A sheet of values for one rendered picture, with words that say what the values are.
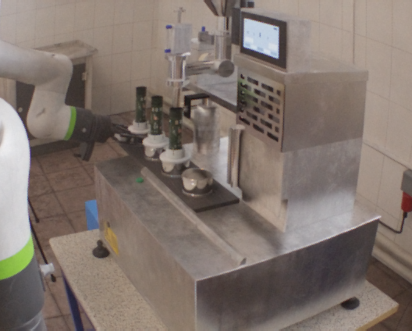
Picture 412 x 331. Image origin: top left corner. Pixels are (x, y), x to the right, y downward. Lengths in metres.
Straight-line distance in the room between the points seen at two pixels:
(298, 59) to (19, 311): 0.74
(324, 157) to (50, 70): 0.71
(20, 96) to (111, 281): 2.81
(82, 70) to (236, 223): 3.13
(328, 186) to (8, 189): 0.89
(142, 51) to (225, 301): 4.17
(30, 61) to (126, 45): 3.71
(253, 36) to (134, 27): 3.95
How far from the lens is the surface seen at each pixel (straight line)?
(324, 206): 1.19
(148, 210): 1.21
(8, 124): 0.37
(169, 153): 1.32
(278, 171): 1.08
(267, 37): 1.03
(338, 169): 1.17
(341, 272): 1.24
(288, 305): 1.18
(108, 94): 5.05
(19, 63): 1.31
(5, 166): 0.36
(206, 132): 1.47
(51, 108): 1.37
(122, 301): 1.37
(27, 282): 0.42
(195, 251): 1.06
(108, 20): 4.89
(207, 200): 1.23
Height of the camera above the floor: 1.59
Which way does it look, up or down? 24 degrees down
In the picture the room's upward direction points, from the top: 2 degrees clockwise
